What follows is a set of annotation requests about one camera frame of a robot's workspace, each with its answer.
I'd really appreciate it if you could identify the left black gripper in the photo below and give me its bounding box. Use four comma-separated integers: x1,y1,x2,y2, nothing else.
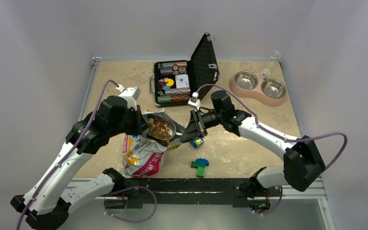
108,104,150,138

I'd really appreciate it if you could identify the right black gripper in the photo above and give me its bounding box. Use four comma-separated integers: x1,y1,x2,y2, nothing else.
182,109,225,143

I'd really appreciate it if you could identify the colourful pet food bag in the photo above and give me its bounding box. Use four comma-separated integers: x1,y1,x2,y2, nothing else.
122,109,185,178

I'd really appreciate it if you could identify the metal food scoop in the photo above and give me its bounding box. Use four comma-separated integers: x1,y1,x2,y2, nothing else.
147,117,184,141

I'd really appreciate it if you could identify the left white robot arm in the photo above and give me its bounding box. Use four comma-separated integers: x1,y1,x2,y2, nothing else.
11,96,147,230

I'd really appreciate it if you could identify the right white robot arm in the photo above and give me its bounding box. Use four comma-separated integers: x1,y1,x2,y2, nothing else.
180,90,326,197

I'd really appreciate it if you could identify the pink double pet bowl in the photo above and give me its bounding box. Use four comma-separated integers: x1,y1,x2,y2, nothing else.
229,70,287,107

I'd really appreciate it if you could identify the orange blue toy car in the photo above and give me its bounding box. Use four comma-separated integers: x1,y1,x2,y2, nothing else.
190,138,204,149

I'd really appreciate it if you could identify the blue toy brick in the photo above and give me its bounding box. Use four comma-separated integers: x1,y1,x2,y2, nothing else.
195,158,209,166

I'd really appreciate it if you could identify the green toy brick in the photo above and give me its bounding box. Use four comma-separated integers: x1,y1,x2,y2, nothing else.
191,161,207,178

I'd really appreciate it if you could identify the black poker chip case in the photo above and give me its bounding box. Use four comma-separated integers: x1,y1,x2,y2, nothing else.
149,33,220,107

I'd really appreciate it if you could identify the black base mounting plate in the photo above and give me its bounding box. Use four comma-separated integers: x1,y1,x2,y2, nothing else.
103,178,280,209

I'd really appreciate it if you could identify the clear water bottle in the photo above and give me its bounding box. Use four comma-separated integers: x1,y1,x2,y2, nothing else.
260,50,282,79

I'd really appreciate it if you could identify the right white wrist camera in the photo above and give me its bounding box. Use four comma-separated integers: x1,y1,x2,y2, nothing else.
187,92,201,110

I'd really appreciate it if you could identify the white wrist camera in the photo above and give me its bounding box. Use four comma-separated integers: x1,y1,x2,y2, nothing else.
116,84,141,110
187,92,201,110

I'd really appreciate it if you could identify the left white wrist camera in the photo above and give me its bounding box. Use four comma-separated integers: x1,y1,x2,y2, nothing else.
116,84,141,110

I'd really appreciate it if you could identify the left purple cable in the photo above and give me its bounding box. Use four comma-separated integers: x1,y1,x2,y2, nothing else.
15,79,121,230

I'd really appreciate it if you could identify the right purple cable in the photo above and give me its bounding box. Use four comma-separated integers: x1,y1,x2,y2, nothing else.
195,83,348,171

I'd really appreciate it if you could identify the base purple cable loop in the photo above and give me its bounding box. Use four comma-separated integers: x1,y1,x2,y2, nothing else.
103,184,158,223

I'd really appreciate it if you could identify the aluminium frame rail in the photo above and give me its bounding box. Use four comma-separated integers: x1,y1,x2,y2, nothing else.
283,177,326,199

